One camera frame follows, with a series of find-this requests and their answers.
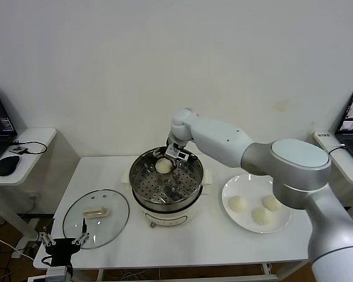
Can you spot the stainless steel steamer basket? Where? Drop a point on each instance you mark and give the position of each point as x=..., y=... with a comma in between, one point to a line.
x=148, y=191

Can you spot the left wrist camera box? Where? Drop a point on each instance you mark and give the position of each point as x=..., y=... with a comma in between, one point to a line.
x=57, y=273

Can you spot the small black usb adapter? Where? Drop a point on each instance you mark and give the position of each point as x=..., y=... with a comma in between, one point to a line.
x=19, y=149

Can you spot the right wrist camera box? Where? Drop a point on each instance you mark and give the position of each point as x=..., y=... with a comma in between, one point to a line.
x=172, y=151

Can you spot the white steamed baozi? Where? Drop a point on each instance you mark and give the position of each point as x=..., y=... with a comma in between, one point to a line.
x=238, y=203
x=260, y=216
x=163, y=166
x=270, y=204

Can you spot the white floor power strip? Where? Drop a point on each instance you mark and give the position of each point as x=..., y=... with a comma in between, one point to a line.
x=17, y=254

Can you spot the black computer mouse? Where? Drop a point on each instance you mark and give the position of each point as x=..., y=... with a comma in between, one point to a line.
x=7, y=165

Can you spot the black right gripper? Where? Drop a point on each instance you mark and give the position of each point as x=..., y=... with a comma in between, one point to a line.
x=169, y=142

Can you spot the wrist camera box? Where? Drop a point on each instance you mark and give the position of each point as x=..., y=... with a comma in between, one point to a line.
x=57, y=273
x=172, y=151

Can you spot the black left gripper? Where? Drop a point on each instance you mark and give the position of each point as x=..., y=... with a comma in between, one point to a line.
x=60, y=249

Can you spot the cream electric cooking pot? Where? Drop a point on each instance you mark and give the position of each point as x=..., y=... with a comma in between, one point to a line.
x=170, y=218

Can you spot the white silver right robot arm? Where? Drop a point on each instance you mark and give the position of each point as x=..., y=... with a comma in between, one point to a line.
x=223, y=138

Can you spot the white table frame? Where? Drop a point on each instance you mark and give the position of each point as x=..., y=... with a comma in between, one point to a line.
x=100, y=276

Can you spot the white side desk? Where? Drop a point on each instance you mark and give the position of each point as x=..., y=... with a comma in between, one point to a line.
x=32, y=152
x=348, y=173

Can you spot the white round plate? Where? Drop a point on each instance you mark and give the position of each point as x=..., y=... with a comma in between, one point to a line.
x=241, y=223

